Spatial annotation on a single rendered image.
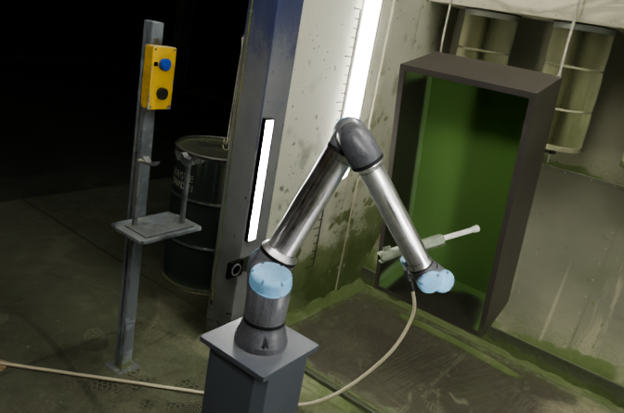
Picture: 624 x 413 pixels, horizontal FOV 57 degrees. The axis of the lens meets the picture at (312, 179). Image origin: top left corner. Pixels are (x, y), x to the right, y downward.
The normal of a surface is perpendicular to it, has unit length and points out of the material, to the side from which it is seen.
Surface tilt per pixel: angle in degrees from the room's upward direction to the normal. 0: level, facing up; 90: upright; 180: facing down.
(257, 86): 90
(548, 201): 57
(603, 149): 90
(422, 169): 102
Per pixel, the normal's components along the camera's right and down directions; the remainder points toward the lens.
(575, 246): -0.41, -0.41
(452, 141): -0.60, 0.32
